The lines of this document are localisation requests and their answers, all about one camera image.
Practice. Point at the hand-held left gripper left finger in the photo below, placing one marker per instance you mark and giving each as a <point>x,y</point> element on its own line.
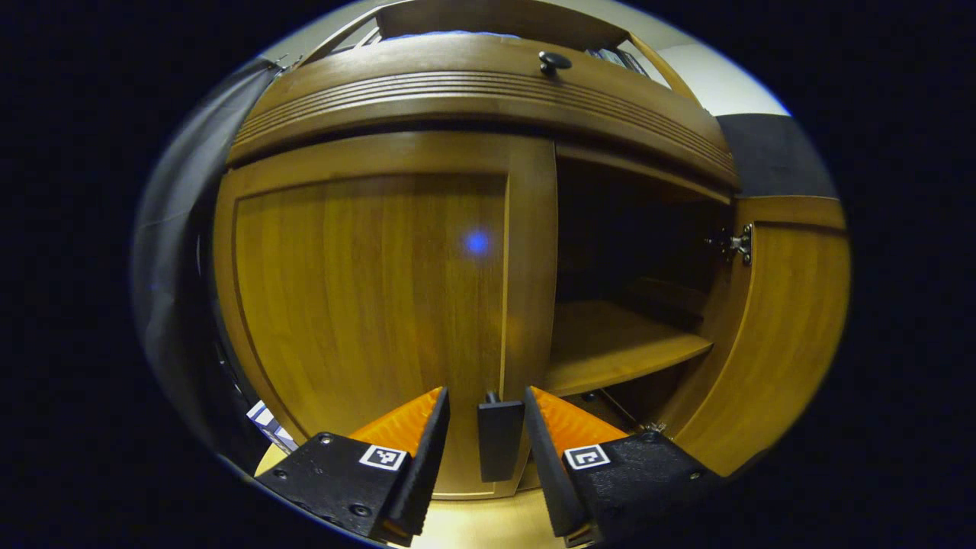
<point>423,480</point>

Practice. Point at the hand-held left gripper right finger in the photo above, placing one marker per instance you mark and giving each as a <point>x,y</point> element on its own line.
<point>545,473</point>

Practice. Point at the wooden shoe cabinet door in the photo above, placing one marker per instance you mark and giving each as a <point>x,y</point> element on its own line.
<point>366,305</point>
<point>785,335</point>

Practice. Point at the wooden cabinet drawer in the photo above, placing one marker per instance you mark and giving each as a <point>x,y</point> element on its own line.
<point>427,61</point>

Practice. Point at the pale blue book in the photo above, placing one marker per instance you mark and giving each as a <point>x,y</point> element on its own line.
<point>284,440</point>

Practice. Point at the metal door hinge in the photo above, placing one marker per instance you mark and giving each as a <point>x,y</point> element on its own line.
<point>738,244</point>
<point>652,427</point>

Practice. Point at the dark blue paperback book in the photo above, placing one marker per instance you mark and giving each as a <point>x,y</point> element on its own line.
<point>269,425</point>

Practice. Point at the wooden double-door shoe cabinet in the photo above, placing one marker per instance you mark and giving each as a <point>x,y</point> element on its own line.
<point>633,252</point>

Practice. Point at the black backdrop cloth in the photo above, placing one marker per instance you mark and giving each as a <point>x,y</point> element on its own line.
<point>171,267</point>

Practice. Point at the wooden inner cabinet shelf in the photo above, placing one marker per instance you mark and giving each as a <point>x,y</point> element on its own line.
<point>610,343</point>

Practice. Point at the black round drawer knob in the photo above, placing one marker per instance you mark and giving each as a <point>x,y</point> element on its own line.
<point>554,61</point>

